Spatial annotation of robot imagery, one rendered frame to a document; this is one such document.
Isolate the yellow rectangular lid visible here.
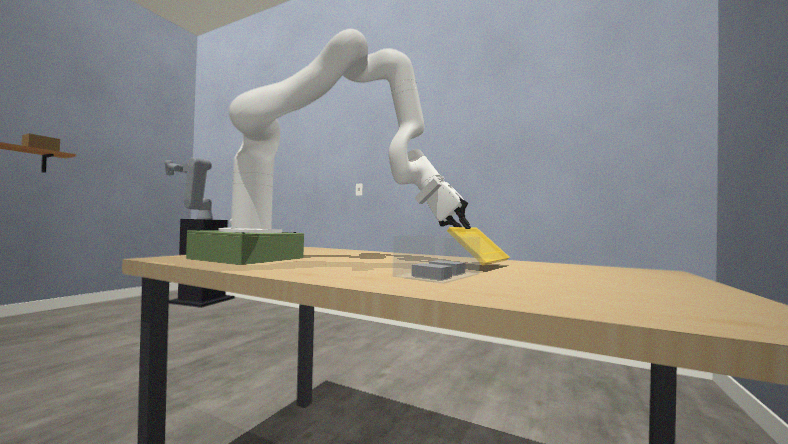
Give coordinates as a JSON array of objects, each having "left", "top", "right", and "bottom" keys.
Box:
[{"left": 447, "top": 227, "right": 510, "bottom": 266}]

